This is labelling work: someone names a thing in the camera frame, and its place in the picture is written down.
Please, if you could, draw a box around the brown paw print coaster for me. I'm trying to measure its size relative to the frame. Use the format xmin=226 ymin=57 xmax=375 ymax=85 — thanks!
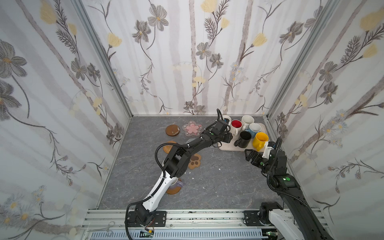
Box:
xmin=188 ymin=154 xmax=202 ymax=170

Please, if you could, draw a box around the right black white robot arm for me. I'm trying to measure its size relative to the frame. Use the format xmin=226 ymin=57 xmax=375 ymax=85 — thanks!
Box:
xmin=245 ymin=149 xmax=333 ymax=240

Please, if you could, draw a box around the pink flower coaster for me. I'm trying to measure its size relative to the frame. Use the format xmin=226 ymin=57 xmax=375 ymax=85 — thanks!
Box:
xmin=183 ymin=121 xmax=203 ymax=137

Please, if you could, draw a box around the beige serving tray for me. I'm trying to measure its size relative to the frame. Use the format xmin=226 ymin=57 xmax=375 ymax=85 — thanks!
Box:
xmin=219 ymin=123 xmax=268 ymax=153

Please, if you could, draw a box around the blue mug white inside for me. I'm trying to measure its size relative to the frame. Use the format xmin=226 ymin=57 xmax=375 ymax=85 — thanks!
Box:
xmin=246 ymin=123 xmax=262 ymax=139

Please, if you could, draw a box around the rattan woven round coaster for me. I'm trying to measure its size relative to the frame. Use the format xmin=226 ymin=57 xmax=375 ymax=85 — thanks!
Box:
xmin=163 ymin=141 xmax=177 ymax=154

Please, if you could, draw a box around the black mug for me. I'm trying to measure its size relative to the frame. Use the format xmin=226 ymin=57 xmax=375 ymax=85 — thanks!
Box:
xmin=234 ymin=131 xmax=252 ymax=149

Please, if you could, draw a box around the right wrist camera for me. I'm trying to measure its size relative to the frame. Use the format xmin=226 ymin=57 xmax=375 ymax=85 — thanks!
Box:
xmin=263 ymin=141 xmax=276 ymax=160

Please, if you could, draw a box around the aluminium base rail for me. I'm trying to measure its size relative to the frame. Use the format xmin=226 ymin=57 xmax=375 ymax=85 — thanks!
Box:
xmin=80 ymin=208 xmax=334 ymax=240

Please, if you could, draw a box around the dark brown round coaster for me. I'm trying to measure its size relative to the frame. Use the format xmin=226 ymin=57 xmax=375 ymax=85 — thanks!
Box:
xmin=166 ymin=124 xmax=180 ymax=137

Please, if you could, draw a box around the white slotted cable duct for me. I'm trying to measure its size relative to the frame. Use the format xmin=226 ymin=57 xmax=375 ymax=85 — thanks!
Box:
xmin=89 ymin=229 xmax=268 ymax=240

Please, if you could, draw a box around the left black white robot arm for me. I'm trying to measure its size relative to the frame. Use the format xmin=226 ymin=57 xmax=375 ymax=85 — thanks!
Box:
xmin=125 ymin=109 xmax=233 ymax=240

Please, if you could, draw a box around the white mug red inside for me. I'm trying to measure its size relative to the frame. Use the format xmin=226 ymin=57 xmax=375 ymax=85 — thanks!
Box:
xmin=230 ymin=120 xmax=243 ymax=137

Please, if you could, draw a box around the yellow mug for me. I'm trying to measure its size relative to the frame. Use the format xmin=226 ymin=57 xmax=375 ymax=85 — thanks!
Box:
xmin=253 ymin=132 xmax=269 ymax=152

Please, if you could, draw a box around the lavender mug white inside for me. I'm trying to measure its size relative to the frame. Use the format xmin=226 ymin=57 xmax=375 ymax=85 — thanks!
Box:
xmin=170 ymin=178 xmax=184 ymax=189

